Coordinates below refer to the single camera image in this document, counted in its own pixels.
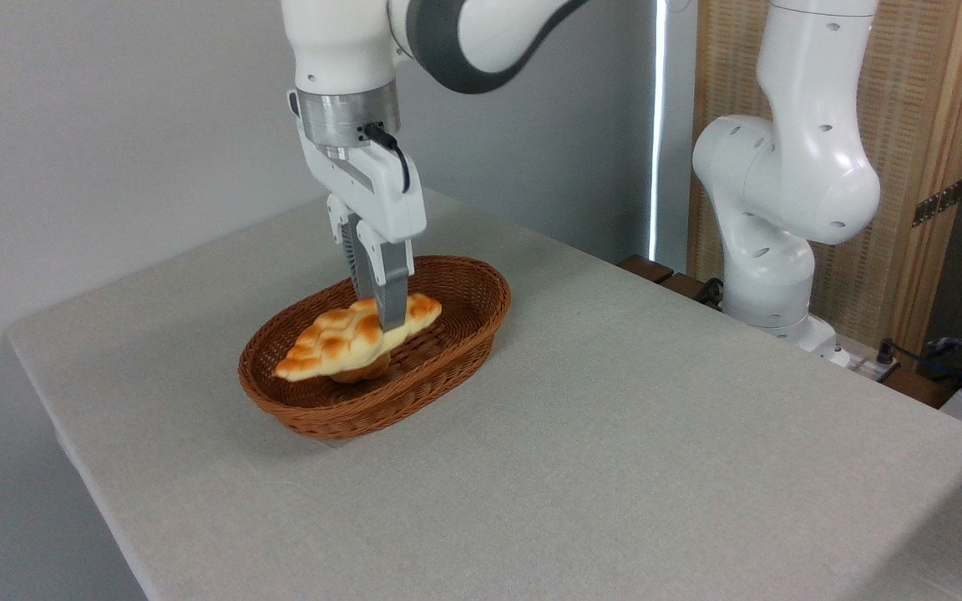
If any metal screen hinge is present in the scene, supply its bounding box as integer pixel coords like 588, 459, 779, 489
913, 179, 962, 228

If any brown wicker oval basket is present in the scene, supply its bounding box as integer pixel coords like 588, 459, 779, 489
237, 255, 512, 442

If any dark wooden block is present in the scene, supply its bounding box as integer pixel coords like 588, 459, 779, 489
659, 273, 711, 305
617, 255, 674, 285

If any black cable bundle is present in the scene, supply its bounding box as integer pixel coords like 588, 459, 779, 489
878, 336, 962, 397

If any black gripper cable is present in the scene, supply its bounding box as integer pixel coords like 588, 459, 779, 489
362, 123, 411, 194

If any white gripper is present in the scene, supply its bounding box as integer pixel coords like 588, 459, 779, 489
296, 125, 428, 331

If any wooden rattan folding screen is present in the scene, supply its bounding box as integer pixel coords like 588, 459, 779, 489
688, 0, 962, 360

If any round orange bread roll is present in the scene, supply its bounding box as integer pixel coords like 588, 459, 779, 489
331, 351, 392, 384

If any long braided bread loaf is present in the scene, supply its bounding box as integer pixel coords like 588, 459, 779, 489
274, 292, 443, 383

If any grey tablecloth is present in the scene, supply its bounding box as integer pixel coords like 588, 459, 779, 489
5, 188, 962, 601

